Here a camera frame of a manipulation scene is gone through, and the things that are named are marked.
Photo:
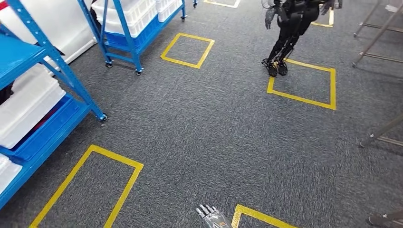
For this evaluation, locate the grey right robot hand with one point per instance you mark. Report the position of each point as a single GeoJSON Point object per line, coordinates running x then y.
{"type": "Point", "coordinates": [215, 220]}

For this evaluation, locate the blue metal shelf rack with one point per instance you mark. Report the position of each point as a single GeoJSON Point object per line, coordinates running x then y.
{"type": "Point", "coordinates": [63, 72]}

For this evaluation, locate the blue wheeled bin rack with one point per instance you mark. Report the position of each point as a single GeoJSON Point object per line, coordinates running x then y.
{"type": "Point", "coordinates": [129, 47]}

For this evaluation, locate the black humanoid robot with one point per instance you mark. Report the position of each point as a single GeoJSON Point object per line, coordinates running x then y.
{"type": "Point", "coordinates": [291, 28]}

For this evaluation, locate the red barrier belt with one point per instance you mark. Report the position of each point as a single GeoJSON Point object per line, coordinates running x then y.
{"type": "Point", "coordinates": [3, 4]}

